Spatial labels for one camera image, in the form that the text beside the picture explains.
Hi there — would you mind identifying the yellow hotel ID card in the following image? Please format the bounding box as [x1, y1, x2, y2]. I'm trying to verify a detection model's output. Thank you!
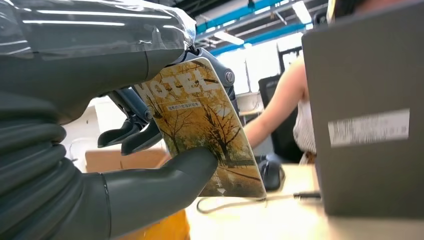
[132, 56, 268, 200]

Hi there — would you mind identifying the seated person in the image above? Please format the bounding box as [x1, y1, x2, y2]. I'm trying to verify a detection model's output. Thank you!
[243, 0, 408, 166]

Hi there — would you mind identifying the open cardboard box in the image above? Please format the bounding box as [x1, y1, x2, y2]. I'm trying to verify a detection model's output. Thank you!
[84, 147, 191, 240]

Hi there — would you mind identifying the long ceiling light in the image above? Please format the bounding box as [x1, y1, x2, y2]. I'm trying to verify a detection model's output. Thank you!
[213, 31, 245, 46]
[291, 0, 313, 25]

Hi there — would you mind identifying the blue ceiling pipe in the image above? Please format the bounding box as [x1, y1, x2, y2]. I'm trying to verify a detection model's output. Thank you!
[208, 23, 306, 57]
[195, 0, 282, 34]

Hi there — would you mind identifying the black office chair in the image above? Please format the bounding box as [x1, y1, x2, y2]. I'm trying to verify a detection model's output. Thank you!
[258, 74, 304, 163]

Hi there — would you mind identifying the black computer mouse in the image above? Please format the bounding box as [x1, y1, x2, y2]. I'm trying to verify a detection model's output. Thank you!
[258, 158, 286, 192]

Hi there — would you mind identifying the dark grey laptop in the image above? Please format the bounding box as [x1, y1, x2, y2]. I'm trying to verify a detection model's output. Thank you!
[301, 1, 424, 220]

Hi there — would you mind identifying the black mouse cable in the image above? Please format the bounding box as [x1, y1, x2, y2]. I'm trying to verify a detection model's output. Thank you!
[196, 191, 322, 215]

